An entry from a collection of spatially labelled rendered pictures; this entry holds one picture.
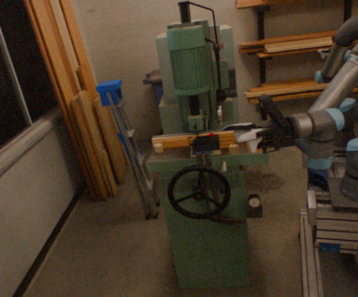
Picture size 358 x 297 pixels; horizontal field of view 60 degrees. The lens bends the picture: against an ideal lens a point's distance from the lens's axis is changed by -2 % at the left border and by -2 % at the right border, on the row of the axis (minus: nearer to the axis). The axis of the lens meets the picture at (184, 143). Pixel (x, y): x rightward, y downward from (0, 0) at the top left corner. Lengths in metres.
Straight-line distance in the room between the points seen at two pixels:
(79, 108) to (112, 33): 1.47
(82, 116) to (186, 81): 1.50
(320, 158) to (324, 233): 0.51
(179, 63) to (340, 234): 1.03
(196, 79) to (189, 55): 0.11
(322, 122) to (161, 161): 0.85
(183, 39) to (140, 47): 2.53
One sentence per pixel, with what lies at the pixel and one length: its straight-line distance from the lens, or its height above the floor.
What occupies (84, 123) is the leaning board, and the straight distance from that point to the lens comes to 2.85.
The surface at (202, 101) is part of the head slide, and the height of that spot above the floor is 1.11.
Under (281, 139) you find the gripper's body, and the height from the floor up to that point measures 1.19.
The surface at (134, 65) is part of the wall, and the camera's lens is 4.02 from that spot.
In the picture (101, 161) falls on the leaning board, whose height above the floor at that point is 0.40.
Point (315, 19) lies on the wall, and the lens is 4.15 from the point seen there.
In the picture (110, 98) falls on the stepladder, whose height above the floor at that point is 1.06.
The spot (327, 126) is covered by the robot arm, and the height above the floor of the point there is 1.21.
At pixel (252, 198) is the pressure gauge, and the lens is 1.60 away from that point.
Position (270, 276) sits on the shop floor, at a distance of 2.17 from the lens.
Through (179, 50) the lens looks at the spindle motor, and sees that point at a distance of 1.49.
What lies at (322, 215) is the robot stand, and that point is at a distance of 1.43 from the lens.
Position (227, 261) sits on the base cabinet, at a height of 0.21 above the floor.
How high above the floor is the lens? 1.59
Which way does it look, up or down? 23 degrees down
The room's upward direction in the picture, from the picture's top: 8 degrees counter-clockwise
